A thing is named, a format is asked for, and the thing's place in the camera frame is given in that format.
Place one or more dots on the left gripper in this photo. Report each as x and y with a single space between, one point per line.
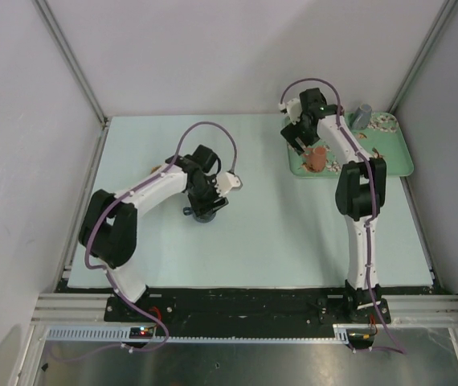
196 204

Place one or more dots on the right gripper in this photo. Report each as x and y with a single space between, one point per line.
292 132

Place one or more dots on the pink mug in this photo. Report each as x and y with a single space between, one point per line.
315 159

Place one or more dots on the dark blue mug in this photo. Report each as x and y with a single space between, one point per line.
203 219

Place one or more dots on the grey-blue mug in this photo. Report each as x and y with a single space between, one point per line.
361 117

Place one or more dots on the beige round mug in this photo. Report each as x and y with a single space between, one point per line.
158 169

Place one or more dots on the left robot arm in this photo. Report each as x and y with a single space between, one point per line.
109 228

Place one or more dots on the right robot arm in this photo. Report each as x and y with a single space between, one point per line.
360 193

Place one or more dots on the green floral tray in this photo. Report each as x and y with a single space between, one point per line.
382 138

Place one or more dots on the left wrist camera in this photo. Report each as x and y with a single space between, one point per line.
227 182

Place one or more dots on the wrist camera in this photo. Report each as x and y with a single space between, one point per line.
227 182
292 109

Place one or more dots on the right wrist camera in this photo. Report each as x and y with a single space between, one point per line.
292 109

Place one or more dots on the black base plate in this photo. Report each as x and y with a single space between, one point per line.
251 313

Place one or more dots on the grey cable duct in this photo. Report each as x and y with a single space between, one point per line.
139 334

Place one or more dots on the aluminium frame rail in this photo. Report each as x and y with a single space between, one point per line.
88 309

